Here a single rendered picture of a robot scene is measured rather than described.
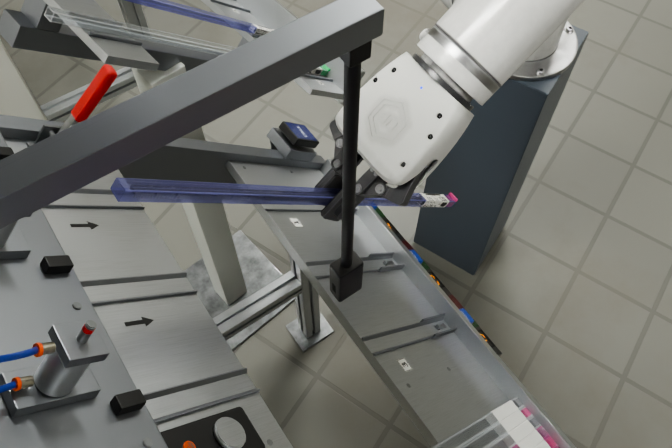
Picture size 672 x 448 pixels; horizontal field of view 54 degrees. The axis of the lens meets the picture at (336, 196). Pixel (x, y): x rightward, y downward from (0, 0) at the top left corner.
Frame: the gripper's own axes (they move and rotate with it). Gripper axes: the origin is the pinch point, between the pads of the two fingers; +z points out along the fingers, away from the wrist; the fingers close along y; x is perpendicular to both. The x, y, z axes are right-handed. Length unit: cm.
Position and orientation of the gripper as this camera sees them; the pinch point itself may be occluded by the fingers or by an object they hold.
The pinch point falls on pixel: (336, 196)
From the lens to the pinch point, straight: 65.8
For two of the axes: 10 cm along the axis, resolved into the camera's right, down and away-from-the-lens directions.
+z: -6.6, 7.0, 2.6
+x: 4.9, 1.5, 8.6
